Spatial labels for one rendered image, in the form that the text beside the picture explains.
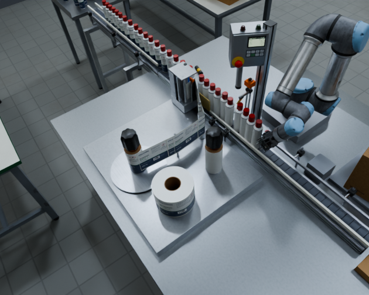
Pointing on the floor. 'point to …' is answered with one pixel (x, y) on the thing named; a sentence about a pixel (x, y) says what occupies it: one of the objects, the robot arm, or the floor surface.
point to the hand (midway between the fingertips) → (262, 143)
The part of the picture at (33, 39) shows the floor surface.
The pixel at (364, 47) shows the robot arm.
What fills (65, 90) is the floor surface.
